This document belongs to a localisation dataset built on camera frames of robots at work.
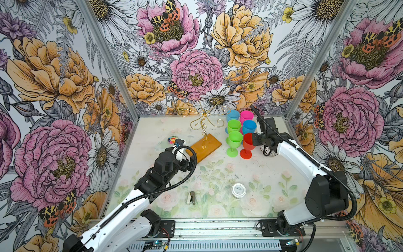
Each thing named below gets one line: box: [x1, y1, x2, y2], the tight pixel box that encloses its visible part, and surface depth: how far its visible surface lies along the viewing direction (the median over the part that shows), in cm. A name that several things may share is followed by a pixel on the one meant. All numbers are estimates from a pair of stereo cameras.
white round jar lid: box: [230, 182, 247, 199], surface depth 81 cm
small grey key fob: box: [186, 191, 196, 206], surface depth 84 cm
